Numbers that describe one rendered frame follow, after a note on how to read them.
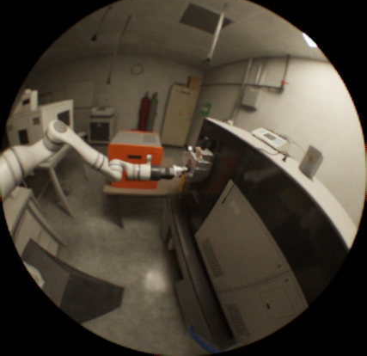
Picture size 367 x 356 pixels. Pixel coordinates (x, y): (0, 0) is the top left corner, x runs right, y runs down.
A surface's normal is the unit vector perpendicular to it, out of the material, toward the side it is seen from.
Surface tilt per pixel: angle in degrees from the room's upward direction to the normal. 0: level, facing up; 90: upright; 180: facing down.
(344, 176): 90
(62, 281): 0
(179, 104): 90
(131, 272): 0
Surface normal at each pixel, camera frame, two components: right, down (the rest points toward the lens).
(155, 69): 0.25, 0.58
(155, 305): 0.25, -0.81
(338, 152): -0.94, -0.05
